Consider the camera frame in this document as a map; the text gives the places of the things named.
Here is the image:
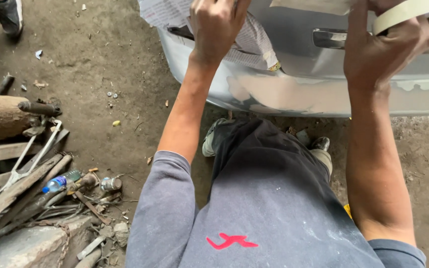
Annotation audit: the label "person's left hand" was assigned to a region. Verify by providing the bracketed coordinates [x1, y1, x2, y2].
[189, 0, 252, 65]

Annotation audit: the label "person's right hand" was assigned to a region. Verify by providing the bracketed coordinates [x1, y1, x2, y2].
[343, 0, 429, 90]

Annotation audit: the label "beige masking tape roll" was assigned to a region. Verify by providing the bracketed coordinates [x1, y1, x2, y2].
[372, 0, 429, 36]

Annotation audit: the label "printed newspaper sheet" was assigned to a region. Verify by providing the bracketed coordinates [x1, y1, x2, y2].
[138, 0, 281, 72]

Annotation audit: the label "beige masking paper strip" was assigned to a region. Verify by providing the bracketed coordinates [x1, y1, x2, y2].
[270, 0, 354, 16]

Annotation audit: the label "silver car door panel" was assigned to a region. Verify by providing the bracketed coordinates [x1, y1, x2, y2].
[158, 0, 429, 118]

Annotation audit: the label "person's left shoe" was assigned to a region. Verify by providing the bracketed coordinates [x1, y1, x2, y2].
[202, 118, 231, 157]

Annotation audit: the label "person's right shoe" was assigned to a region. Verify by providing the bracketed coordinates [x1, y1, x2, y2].
[309, 136, 331, 152]

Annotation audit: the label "person's dark trousers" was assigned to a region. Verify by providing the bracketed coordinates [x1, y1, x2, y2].
[210, 118, 333, 209]

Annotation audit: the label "small metal can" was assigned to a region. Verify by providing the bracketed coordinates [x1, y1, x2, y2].
[99, 176, 123, 193]

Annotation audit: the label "dark metal piece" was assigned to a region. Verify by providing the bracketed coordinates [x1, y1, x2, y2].
[0, 73, 15, 94]

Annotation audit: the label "person's grey-blue sweatshirt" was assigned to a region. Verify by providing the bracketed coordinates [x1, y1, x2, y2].
[125, 150, 427, 268]

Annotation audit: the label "clear plastic water bottle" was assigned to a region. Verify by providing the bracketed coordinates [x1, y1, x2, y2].
[42, 170, 83, 194]

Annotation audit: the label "round wooden log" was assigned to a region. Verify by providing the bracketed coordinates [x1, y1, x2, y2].
[0, 93, 34, 143]

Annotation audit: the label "heap of scrap wood and metal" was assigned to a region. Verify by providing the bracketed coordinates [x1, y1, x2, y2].
[0, 128, 141, 268]

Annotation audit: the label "grey stone block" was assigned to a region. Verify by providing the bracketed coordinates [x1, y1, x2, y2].
[0, 215, 94, 268]

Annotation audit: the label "chrome car door handle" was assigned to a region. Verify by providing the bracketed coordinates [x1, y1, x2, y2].
[312, 28, 350, 50]

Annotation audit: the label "black-handled tool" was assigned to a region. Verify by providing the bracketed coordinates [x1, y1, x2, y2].
[17, 101, 63, 117]

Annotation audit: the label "white metal hacksaw frame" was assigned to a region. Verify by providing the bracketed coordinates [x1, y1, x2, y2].
[0, 119, 63, 195]

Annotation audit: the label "rusty chain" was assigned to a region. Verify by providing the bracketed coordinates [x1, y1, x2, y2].
[26, 220, 71, 268]

